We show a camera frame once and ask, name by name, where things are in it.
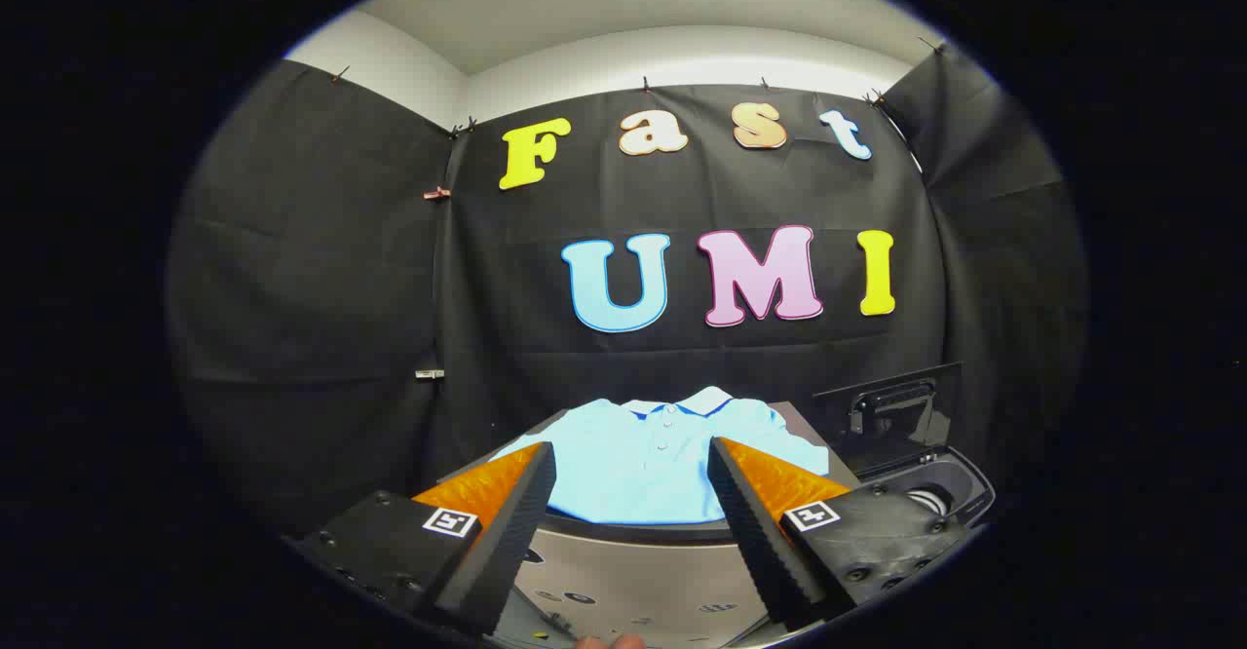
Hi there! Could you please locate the light blue polo shirt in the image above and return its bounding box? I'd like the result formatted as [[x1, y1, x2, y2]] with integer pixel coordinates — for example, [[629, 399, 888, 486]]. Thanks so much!
[[490, 386, 831, 525]]

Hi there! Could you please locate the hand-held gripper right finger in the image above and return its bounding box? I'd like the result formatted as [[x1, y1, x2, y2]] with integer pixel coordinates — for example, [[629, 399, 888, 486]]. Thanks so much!
[[708, 437, 975, 630]]

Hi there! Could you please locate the dark washing machine lid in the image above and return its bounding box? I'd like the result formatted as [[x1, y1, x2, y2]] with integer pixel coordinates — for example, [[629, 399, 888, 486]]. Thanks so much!
[[813, 363, 965, 467]]

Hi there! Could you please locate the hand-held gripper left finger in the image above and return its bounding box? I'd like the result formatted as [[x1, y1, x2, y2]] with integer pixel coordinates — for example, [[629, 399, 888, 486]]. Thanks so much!
[[292, 441, 558, 638]]

